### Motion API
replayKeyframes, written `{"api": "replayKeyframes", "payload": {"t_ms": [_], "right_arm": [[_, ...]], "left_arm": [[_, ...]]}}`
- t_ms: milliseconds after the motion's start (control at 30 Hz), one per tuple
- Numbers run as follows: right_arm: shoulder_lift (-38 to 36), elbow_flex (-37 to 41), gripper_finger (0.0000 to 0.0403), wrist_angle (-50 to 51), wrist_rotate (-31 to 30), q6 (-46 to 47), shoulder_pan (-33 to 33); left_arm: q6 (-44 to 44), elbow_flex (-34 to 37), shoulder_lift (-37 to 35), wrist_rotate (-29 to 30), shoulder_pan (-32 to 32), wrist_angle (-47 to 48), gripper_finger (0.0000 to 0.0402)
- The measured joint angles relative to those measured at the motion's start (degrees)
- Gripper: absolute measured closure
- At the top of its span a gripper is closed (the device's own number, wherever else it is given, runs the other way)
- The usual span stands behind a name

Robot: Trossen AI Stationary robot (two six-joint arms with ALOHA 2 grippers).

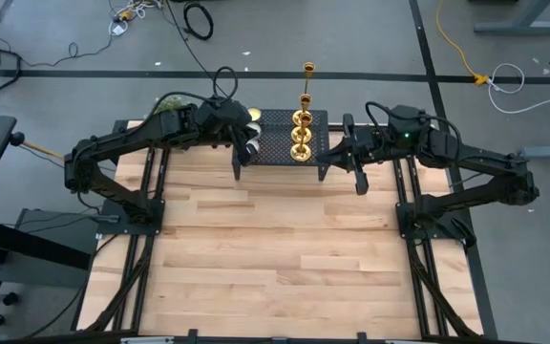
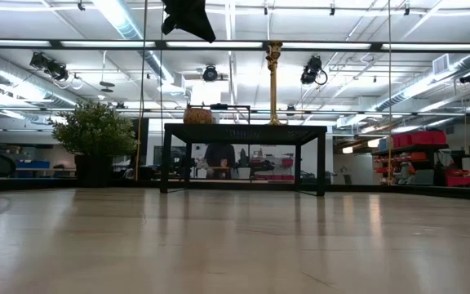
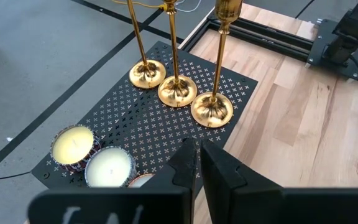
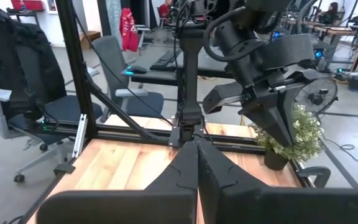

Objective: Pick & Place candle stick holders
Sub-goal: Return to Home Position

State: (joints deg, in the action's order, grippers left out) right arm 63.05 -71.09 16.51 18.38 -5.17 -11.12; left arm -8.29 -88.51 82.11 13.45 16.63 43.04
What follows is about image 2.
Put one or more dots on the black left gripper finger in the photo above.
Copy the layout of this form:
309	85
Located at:
196	18

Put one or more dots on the gold candlestick holder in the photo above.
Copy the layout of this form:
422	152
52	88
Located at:
275	48

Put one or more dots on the orange patterned candle tin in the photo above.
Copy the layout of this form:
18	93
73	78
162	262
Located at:
197	116

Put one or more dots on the round black ceiling fixture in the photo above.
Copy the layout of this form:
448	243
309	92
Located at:
210	74

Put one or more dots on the black perforated metal shelf riser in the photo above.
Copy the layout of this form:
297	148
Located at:
243	134

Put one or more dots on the green potted plant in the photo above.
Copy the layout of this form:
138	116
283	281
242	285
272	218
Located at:
94	130

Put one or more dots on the person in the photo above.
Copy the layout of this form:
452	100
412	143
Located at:
219	157

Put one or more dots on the blue storage bins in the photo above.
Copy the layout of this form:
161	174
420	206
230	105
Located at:
35	164

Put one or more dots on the white air vent grille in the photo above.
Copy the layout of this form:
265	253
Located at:
441	64

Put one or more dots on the shelf with red bins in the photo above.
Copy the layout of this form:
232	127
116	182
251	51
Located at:
418	139

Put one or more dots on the silver ventilation duct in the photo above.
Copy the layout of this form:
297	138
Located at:
463	63
14	83
127	26

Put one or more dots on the black ceiling camera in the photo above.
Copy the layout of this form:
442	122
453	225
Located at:
469	77

